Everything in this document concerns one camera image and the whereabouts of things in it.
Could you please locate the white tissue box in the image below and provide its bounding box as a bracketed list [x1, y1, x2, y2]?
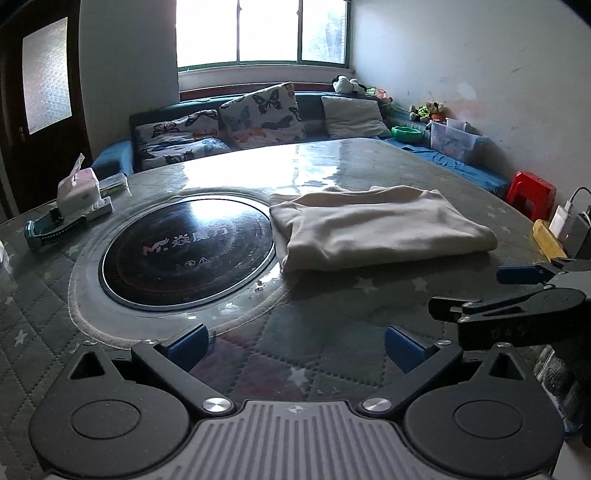
[57, 154, 101, 217]

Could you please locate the grey cushion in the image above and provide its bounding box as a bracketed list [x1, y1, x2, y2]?
[321, 95, 392, 140]

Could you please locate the butterfly print cushion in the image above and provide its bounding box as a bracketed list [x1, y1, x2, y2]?
[134, 109, 221, 145]
[139, 137, 232, 172]
[218, 82, 306, 151]

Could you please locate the grey box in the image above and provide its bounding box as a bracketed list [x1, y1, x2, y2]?
[561, 216, 591, 258]

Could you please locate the person's right hand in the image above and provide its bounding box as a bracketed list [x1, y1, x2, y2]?
[534, 344, 591, 448]

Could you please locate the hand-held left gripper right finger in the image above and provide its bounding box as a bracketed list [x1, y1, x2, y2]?
[360, 324, 533, 415]

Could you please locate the window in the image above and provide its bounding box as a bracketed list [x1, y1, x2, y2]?
[175, 0, 354, 70]

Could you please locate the black and teal watch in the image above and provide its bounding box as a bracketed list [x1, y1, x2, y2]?
[24, 208, 89, 251]

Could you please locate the panda plush toy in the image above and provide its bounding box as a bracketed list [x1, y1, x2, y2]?
[332, 75, 371, 97]

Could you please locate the red plastic stool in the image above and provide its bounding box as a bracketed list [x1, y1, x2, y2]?
[506, 171, 557, 223]

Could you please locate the dark door with frosted glass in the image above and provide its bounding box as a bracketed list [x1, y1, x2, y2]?
[0, 4, 90, 217]

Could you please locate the yellow block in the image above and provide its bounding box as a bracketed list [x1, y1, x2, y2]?
[532, 219, 568, 260]

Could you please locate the round black induction cooktop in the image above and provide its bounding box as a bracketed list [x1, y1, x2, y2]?
[100, 196, 283, 311]

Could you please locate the white charger with cable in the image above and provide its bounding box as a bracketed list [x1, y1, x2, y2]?
[549, 186, 591, 241]

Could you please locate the clear plastic storage box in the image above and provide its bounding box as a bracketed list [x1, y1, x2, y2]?
[426, 120, 484, 165]

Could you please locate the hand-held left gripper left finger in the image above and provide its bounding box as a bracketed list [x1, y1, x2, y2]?
[65, 323, 234, 415]

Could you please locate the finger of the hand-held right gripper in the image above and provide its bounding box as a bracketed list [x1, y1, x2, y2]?
[497, 257, 591, 289]
[428, 287, 583, 352]

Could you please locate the cream shirt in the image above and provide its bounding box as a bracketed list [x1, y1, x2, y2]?
[269, 185, 498, 274]

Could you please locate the green and brown plush toy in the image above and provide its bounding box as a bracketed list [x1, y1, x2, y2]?
[409, 102, 448, 123]

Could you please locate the green and white packet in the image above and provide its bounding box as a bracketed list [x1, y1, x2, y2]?
[98, 174, 129, 195]

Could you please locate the blue sofa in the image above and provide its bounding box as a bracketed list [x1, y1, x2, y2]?
[90, 90, 511, 200]

